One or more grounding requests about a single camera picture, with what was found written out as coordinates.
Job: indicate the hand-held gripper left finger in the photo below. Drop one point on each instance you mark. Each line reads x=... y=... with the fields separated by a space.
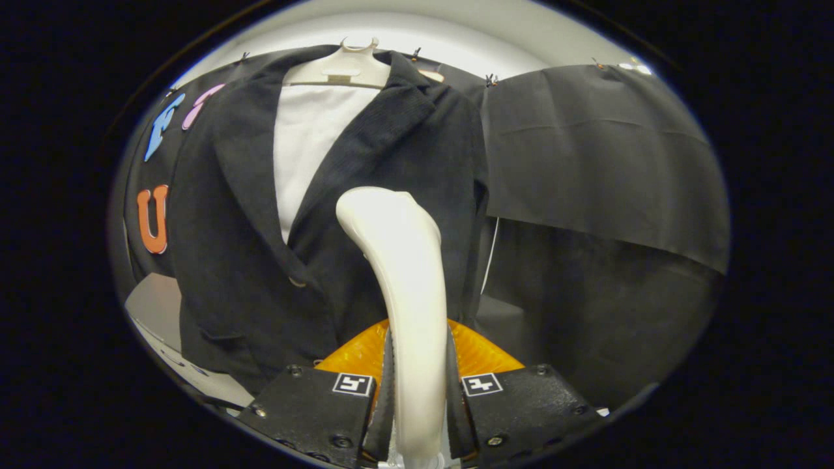
x=384 y=417

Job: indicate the grey cabinet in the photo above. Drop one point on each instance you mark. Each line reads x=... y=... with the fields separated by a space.
x=156 y=306

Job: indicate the black backdrop cloth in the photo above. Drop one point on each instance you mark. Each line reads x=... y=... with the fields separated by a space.
x=586 y=163

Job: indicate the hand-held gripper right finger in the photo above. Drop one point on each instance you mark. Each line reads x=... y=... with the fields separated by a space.
x=456 y=417

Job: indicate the white shirt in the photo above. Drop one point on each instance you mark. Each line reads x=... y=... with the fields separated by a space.
x=306 y=150

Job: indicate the black blazer jacket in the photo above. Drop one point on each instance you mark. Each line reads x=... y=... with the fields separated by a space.
x=228 y=260

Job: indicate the white garment steamer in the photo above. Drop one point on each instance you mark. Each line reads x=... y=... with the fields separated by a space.
x=410 y=293

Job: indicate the ceiling light panel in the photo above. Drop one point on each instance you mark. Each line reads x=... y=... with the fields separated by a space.
x=635 y=66

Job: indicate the white plastic hanger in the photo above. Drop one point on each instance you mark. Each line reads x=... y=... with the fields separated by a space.
x=342 y=68

